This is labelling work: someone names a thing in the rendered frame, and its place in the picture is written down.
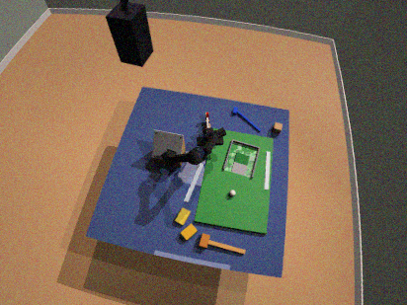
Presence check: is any white flat bar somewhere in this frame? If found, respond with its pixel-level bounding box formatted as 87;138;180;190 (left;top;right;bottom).
184;163;204;202
265;152;271;190

